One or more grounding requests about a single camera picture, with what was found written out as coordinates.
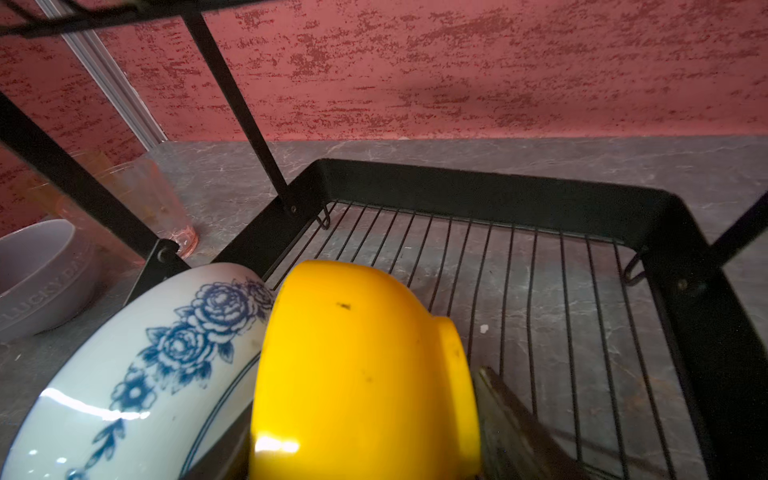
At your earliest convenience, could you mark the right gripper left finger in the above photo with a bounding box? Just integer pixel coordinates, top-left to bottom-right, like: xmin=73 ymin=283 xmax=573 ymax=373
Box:
xmin=182 ymin=403 xmax=253 ymax=480

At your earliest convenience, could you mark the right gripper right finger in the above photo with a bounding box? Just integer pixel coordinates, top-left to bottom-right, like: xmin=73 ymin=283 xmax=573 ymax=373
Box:
xmin=473 ymin=367 xmax=588 ymax=479

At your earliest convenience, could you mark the white blue floral bowl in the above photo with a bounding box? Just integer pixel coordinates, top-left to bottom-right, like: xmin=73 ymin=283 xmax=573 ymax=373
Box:
xmin=2 ymin=263 xmax=275 ymax=479

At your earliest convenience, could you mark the yellow bowl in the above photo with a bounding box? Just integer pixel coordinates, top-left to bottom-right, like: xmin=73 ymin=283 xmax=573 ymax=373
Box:
xmin=249 ymin=260 xmax=481 ymax=479

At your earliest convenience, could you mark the pale pink bowl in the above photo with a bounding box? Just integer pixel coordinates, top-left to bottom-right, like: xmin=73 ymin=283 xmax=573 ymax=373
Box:
xmin=1 ymin=219 xmax=100 ymax=343

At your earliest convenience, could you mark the pink transparent cup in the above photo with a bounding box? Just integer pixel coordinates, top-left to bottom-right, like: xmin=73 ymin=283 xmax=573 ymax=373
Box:
xmin=55 ymin=151 xmax=199 ymax=265

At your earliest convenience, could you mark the black wire dish rack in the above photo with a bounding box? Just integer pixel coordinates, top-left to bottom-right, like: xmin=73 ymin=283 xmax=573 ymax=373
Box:
xmin=1 ymin=1 xmax=767 ymax=479

